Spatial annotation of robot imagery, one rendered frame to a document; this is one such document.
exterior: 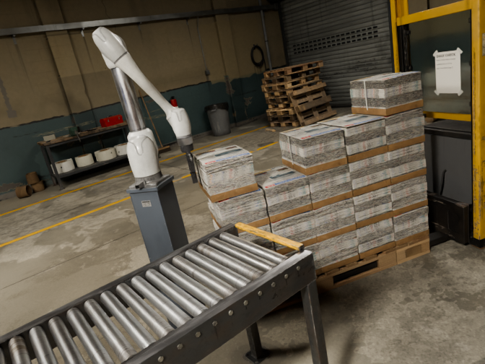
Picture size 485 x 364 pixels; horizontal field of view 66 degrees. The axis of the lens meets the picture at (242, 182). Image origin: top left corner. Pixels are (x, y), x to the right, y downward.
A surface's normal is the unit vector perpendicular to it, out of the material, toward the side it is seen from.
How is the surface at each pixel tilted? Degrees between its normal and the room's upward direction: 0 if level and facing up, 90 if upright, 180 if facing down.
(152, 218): 90
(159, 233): 90
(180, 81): 90
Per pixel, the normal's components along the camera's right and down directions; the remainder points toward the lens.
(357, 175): 0.30, 0.22
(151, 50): 0.61, 0.12
